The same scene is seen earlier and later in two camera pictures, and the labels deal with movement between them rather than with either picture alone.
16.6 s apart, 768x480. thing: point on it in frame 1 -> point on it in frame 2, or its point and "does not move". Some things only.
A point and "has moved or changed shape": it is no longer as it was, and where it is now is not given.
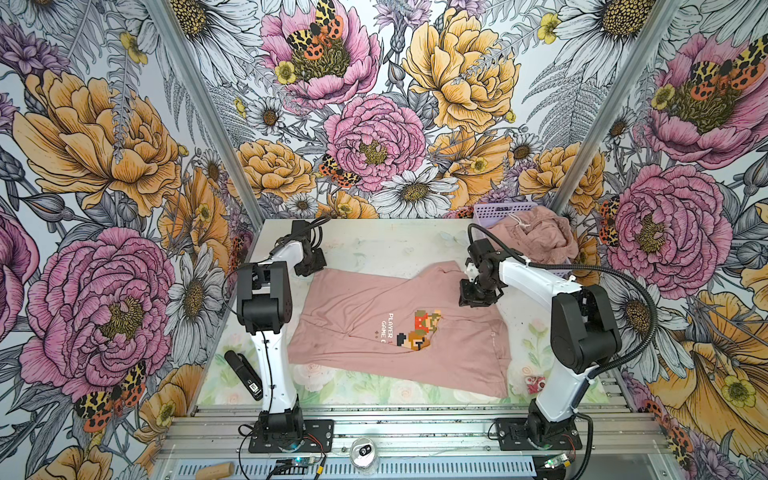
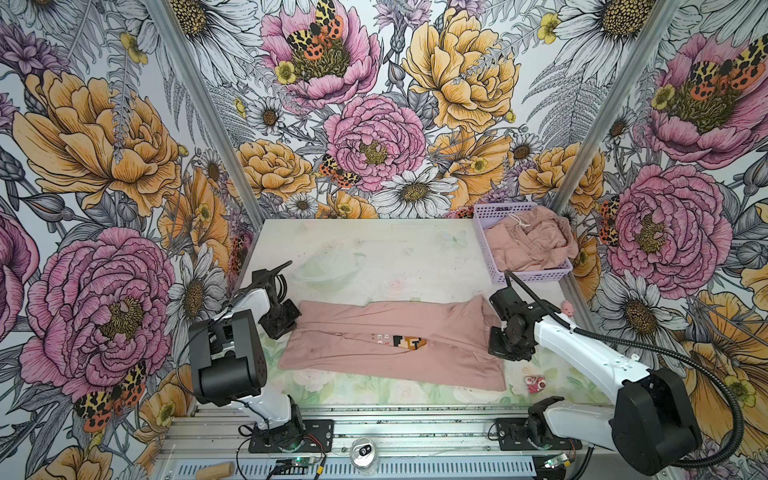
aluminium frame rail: x=408 y=431 does not move
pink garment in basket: x=539 y=233 does not move
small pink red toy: x=535 y=384 does not move
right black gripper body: x=480 y=292 -> x=508 y=345
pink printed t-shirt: x=418 y=327 has moved or changed shape
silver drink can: x=364 y=456 does not move
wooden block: x=216 y=471 does not move
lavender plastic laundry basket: x=486 y=215 does not move
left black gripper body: x=311 y=263 -> x=279 y=319
